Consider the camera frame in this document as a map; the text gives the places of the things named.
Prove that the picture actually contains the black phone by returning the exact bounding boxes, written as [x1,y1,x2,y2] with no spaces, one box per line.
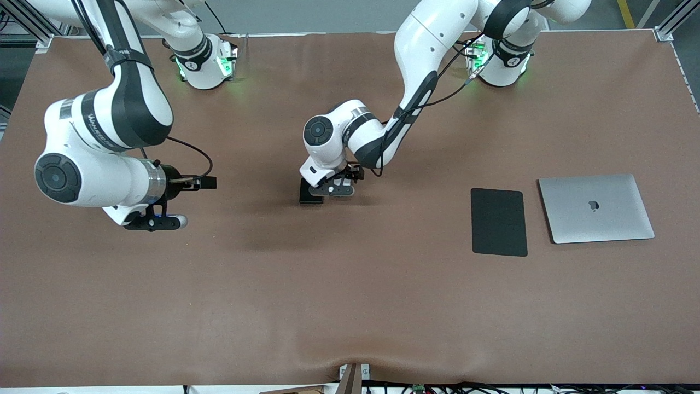
[299,178,324,205]

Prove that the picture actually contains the black mouse pad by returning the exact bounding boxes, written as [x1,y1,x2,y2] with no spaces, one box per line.
[471,188,528,257]

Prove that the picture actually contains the silver laptop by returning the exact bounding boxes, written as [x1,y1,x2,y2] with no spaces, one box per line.
[538,174,655,244]

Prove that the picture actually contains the black right base cable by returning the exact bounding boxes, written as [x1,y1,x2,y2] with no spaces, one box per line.
[205,0,230,37]

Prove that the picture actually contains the black left base cables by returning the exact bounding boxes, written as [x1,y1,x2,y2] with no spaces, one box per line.
[453,39,483,60]

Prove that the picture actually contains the aluminium frame profile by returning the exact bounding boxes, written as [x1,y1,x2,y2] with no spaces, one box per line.
[654,0,700,42]
[0,0,73,53]

